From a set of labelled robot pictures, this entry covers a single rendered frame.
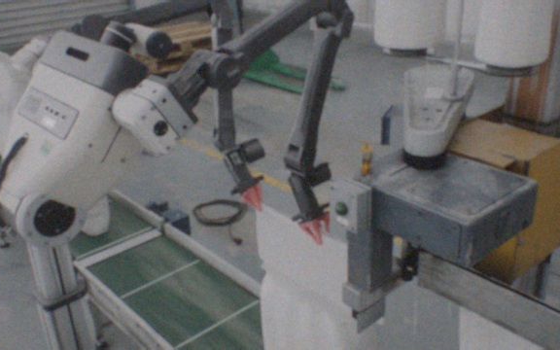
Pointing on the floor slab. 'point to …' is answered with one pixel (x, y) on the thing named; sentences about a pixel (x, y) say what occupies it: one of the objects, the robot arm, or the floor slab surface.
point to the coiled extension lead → (222, 218)
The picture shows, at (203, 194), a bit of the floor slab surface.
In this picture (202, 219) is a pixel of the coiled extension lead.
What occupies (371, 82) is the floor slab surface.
